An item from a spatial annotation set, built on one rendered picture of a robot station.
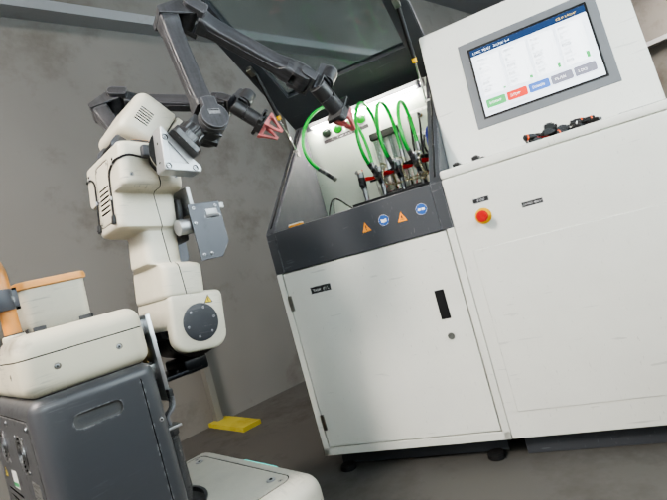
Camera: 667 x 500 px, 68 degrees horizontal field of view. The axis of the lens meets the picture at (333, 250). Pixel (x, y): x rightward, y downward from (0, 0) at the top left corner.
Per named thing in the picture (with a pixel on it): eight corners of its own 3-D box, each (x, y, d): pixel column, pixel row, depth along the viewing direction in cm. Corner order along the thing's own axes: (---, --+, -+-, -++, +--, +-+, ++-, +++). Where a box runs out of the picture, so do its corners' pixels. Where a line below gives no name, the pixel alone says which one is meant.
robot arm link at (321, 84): (306, 91, 159) (319, 85, 155) (312, 78, 162) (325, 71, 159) (319, 107, 163) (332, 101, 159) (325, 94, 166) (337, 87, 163)
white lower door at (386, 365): (328, 447, 189) (281, 275, 190) (330, 445, 191) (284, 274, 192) (500, 431, 162) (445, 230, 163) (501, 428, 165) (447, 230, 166)
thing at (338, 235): (285, 273, 190) (274, 232, 190) (290, 271, 194) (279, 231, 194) (442, 230, 164) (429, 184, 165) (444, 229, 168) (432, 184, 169)
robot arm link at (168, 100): (112, 118, 186) (104, 94, 177) (115, 108, 189) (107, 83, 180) (229, 120, 192) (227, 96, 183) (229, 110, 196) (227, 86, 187)
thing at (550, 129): (524, 146, 158) (520, 129, 158) (526, 149, 167) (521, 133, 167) (603, 120, 148) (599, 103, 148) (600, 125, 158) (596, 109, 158)
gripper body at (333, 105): (350, 99, 167) (336, 82, 163) (343, 118, 161) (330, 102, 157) (335, 106, 171) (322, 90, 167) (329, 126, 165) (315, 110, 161)
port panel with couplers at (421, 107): (418, 174, 217) (399, 106, 217) (420, 175, 220) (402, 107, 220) (448, 165, 211) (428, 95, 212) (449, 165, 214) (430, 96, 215)
